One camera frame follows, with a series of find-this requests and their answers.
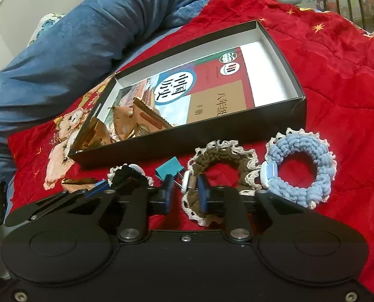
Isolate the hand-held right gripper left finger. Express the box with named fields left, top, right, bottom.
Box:
left=80, top=175, right=175, bottom=243

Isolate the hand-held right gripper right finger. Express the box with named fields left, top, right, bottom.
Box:
left=197, top=175, right=320, bottom=243

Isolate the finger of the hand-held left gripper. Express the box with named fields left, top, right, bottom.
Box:
left=4, top=179, right=116, bottom=227

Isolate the teal binder clip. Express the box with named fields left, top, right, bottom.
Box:
left=155, top=160, right=185, bottom=189

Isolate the black crochet scrunchie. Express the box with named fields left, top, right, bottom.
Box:
left=108, top=164, right=154, bottom=189

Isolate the brown crochet scrunchie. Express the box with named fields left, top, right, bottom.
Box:
left=181, top=140, right=263, bottom=226

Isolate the black cardboard box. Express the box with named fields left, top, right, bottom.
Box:
left=68, top=19, right=308, bottom=170

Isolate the blue crochet scrunchie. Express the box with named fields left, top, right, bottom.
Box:
left=260, top=128, right=338, bottom=211

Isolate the colourful textbook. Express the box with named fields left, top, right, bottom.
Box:
left=119, top=46, right=257, bottom=129

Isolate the blue plush blanket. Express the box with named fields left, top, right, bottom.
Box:
left=0, top=0, right=305, bottom=196

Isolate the white floral pillow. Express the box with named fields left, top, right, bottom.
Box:
left=28, top=13, right=66, bottom=46

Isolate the red printed blanket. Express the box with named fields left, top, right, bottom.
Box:
left=7, top=0, right=374, bottom=288

